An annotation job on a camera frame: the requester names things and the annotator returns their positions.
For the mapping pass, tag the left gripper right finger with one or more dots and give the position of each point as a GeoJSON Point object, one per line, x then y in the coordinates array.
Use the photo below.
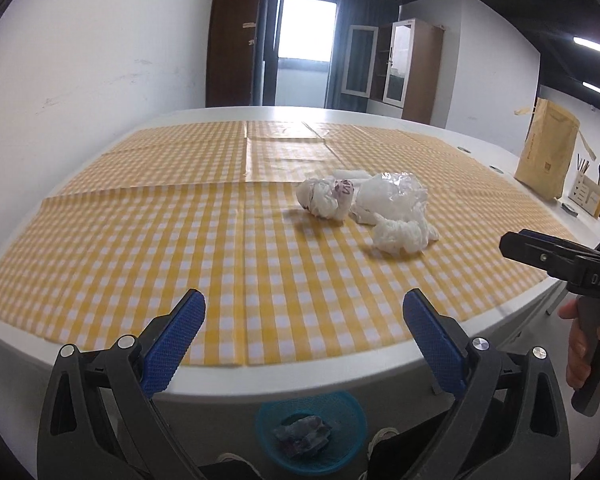
{"type": "Point", "coordinates": [507, 420]}

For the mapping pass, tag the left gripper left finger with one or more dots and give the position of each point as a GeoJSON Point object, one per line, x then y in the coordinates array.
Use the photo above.
{"type": "Point", "coordinates": [99, 419]}

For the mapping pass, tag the blue plastic bag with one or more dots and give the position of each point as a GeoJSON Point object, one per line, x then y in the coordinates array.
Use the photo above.
{"type": "Point", "coordinates": [302, 435]}

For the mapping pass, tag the person's right hand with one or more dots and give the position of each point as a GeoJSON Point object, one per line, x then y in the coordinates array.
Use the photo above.
{"type": "Point", "coordinates": [578, 369]}

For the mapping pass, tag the white pencil holder box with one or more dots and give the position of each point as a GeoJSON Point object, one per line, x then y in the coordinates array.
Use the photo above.
{"type": "Point", "coordinates": [585, 192]}

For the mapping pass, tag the person's black trousers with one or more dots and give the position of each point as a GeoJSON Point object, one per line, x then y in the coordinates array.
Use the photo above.
{"type": "Point", "coordinates": [391, 459]}

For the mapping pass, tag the brown paper bag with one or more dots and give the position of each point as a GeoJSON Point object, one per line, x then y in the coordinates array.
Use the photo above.
{"type": "Point", "coordinates": [548, 149]}

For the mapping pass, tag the white right sneaker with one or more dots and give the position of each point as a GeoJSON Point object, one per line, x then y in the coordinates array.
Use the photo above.
{"type": "Point", "coordinates": [381, 435]}

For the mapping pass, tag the white sneaker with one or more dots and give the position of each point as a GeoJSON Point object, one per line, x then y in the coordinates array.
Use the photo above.
{"type": "Point", "coordinates": [381, 435]}
{"type": "Point", "coordinates": [232, 458]}

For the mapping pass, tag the white left sneaker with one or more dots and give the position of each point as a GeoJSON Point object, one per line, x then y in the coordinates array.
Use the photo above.
{"type": "Point", "coordinates": [232, 458]}

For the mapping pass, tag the blue plastic waste basket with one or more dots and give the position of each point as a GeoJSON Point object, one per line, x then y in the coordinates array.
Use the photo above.
{"type": "Point", "coordinates": [340, 409]}

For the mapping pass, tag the crumpled white tissue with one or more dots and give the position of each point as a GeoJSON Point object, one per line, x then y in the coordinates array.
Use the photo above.
{"type": "Point", "coordinates": [395, 236]}

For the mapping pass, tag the crumpled white plastic bag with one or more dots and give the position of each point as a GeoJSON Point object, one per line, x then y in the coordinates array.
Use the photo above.
{"type": "Point", "coordinates": [396, 197]}

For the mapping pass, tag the yellow checkered tablecloth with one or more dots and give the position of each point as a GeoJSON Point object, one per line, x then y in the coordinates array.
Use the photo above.
{"type": "Point", "coordinates": [211, 206]}

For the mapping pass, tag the dark blue curtain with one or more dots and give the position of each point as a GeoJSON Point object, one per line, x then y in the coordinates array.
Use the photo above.
{"type": "Point", "coordinates": [353, 50]}

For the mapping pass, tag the brown wooden cabinet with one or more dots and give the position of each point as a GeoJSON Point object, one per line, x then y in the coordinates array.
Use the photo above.
{"type": "Point", "coordinates": [230, 56]}

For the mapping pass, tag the glass door wall cabinet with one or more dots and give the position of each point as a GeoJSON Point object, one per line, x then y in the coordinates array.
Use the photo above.
{"type": "Point", "coordinates": [406, 69]}

